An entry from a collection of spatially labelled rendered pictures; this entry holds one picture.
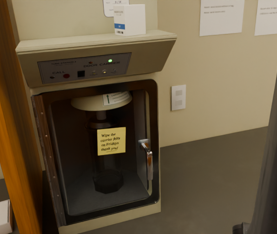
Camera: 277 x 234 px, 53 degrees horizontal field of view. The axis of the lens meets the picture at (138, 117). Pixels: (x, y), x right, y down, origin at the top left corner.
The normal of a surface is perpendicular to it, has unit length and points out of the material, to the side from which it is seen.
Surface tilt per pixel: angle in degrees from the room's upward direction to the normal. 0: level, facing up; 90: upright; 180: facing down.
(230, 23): 90
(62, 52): 135
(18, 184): 90
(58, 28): 90
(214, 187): 0
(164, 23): 90
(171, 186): 0
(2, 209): 0
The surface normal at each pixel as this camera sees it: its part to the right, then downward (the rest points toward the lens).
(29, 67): 0.25, 0.90
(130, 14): 0.52, 0.31
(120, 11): -0.86, 0.24
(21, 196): 0.30, 0.36
